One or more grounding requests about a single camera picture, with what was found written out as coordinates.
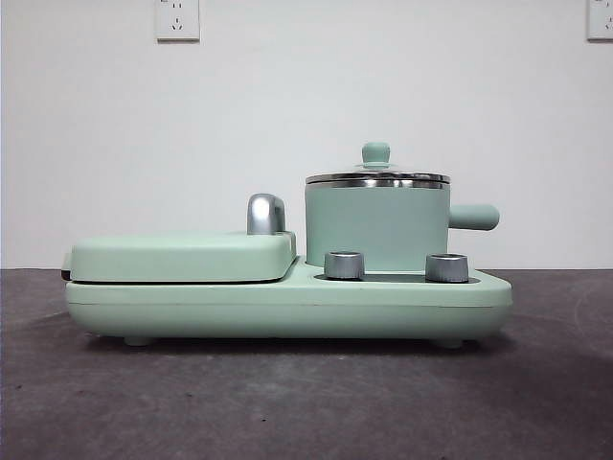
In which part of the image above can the glass lid with green knob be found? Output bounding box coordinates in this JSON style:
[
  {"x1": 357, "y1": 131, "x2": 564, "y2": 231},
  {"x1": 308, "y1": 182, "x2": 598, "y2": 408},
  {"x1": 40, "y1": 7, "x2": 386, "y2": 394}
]
[{"x1": 305, "y1": 140, "x2": 452, "y2": 186}]

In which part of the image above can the mint green steamer pot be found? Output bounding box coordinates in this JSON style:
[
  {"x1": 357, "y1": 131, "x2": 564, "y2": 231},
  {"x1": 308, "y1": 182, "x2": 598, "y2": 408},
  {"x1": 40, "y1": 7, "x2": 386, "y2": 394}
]
[{"x1": 304, "y1": 177, "x2": 502, "y2": 267}]

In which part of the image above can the silver control knob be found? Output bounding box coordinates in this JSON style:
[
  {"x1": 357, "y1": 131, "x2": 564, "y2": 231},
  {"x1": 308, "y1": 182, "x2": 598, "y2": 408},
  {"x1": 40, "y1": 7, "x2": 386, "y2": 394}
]
[
  {"x1": 323, "y1": 249, "x2": 366, "y2": 280},
  {"x1": 424, "y1": 252, "x2": 469, "y2": 283}
]

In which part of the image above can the green grill lid, silver handle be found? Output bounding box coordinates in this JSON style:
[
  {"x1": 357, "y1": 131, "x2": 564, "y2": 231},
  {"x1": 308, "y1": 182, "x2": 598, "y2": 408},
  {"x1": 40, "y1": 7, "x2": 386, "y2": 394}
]
[{"x1": 59, "y1": 192, "x2": 297, "y2": 285}]

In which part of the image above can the white wall socket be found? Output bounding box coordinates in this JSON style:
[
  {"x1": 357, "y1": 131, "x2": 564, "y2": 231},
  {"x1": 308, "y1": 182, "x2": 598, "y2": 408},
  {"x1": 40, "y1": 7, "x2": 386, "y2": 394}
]
[
  {"x1": 153, "y1": 0, "x2": 201, "y2": 42},
  {"x1": 586, "y1": 0, "x2": 613, "y2": 42}
]

